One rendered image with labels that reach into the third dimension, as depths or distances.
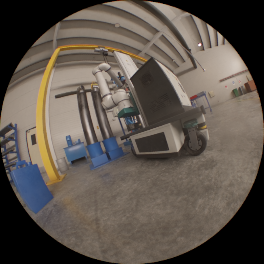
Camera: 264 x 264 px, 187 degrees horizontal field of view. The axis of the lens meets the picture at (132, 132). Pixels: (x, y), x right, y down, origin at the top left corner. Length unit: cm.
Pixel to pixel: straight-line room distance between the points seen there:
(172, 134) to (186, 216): 46
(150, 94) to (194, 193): 69
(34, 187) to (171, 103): 123
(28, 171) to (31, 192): 16
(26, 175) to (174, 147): 114
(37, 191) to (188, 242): 90
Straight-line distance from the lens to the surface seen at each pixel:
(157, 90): 65
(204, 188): 41
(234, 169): 49
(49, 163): 157
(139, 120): 252
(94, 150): 136
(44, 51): 767
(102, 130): 149
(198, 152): 64
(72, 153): 316
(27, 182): 85
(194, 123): 56
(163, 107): 62
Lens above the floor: 31
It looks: 1 degrees up
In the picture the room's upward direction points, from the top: 20 degrees counter-clockwise
